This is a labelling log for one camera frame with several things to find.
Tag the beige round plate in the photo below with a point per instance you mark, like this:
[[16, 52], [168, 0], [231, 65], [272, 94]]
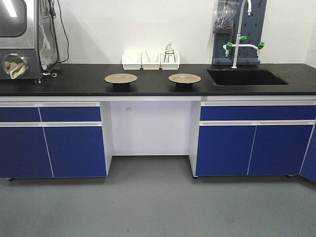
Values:
[[120, 81], [184, 81]]

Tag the right white plastic bin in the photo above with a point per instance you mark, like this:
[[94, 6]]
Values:
[[169, 66]]

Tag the white plastic bin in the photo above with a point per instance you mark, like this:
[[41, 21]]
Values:
[[131, 59], [169, 66], [150, 66]]

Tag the middle white plastic bin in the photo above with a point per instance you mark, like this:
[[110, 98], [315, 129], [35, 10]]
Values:
[[150, 66]]

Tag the clear glass beaker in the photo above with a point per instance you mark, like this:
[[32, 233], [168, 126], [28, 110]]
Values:
[[152, 58]]

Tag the left white plastic bin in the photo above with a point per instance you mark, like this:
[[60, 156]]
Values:
[[131, 59]]

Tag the glass alcohol lamp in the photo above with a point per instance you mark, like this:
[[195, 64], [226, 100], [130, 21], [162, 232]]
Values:
[[169, 49]]

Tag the black lab sink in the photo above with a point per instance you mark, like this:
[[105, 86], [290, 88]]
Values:
[[245, 77]]

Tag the white gooseneck lab faucet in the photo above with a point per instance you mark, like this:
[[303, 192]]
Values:
[[239, 37]]

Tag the blue wide right drawer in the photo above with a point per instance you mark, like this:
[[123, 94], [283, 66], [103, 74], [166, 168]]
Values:
[[307, 112]]

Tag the grey blue drying pegboard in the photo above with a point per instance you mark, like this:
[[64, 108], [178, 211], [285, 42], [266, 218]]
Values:
[[251, 27]]

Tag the blue far right cabinet door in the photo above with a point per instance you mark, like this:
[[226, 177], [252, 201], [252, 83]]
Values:
[[279, 149]]

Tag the clear bag of pegs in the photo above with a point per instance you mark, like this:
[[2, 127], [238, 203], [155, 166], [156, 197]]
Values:
[[224, 18]]

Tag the blue upper left drawer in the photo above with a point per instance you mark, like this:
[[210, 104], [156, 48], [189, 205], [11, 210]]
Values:
[[19, 114]]

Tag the blue far left cabinet door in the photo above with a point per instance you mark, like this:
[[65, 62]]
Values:
[[23, 153]]

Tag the beige rubber glove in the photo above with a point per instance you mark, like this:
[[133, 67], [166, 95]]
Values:
[[13, 69]]

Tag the stainless steel glove box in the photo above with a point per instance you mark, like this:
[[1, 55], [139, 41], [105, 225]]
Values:
[[27, 34]]

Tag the blue corner cabinet door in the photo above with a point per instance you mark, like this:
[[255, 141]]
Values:
[[308, 169]]

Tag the white cabinet frame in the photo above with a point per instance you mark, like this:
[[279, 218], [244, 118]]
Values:
[[152, 126]]

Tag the black wire tripod stand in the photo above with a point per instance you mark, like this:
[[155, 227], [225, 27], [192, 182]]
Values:
[[169, 57]]

